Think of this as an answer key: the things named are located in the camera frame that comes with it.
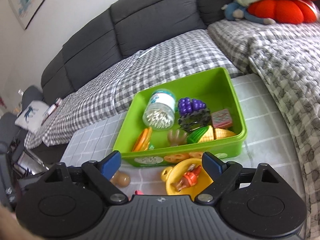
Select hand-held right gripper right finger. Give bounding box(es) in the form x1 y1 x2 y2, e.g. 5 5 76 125
194 152 283 204

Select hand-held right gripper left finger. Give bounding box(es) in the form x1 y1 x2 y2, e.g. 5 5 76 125
44 151 128 203

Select toy corn with green husk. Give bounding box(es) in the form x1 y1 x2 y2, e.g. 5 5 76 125
187 125 237 144

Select yellow toy bowl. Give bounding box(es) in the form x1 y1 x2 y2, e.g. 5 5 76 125
161 158 214 196

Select green plastic box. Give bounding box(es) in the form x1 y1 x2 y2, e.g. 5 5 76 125
112 67 248 167

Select pink patterned small box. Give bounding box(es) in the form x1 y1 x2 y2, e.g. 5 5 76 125
211 109 233 128

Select black toy gear ring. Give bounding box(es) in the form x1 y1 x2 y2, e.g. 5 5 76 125
178 107 212 132

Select purple toy grapes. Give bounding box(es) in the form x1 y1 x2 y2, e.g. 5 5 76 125
178 97 207 117

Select clear cotton swab jar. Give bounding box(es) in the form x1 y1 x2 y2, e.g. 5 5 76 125
142 89 177 130

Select brown toy ball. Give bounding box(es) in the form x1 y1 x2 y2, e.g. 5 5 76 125
110 170 131 187

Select brown orange toy figure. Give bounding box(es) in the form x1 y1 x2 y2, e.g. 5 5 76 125
171 165 202 192

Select small red white box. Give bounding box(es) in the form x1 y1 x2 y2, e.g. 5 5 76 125
45 98 63 121

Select small-check grey sofa cover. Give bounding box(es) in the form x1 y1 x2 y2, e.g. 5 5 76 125
24 29 244 147

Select white cushion with blue print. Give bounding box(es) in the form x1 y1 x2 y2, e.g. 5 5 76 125
14 100 49 132

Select white strip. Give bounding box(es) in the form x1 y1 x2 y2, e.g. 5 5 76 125
139 46 157 57

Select large-check grey blanket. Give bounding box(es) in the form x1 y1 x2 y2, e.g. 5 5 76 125
207 20 320 230

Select dark grey sofa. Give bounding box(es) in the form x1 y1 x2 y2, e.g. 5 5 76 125
21 0 240 103

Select blue plush monkey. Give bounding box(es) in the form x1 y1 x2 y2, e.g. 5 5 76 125
221 0 277 25

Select red flower cushion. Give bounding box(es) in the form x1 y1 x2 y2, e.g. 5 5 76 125
247 0 320 25

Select framed wall picture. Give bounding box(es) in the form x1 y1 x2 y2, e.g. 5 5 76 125
7 0 46 30

